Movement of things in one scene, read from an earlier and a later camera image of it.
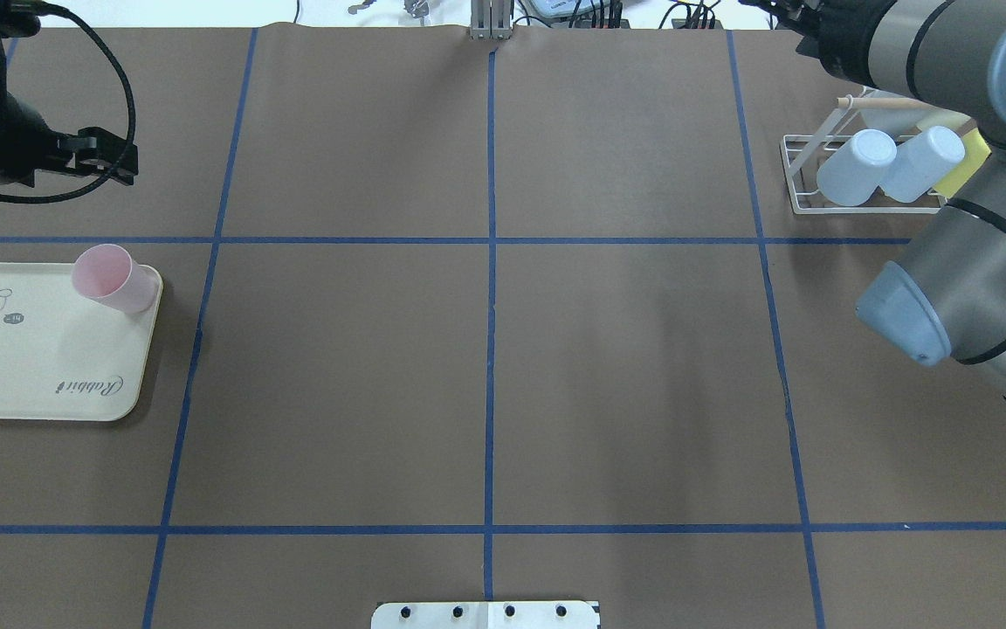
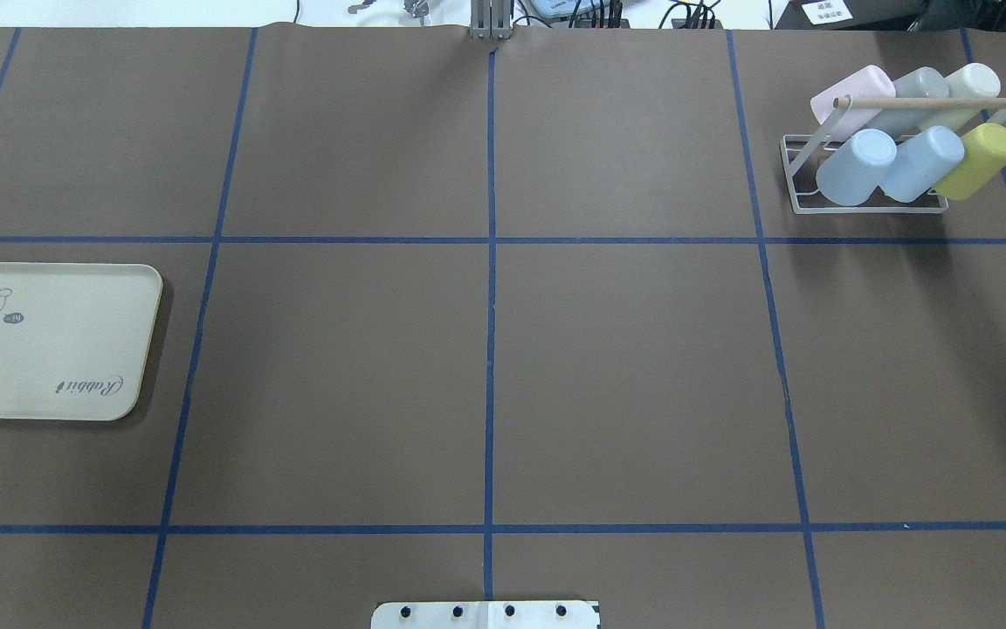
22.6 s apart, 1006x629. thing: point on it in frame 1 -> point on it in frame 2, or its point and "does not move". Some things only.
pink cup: x=108 y=273 -> x=871 y=81
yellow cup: x=976 y=152 does not move
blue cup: x=851 y=176 does not move
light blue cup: x=921 y=162 does not move
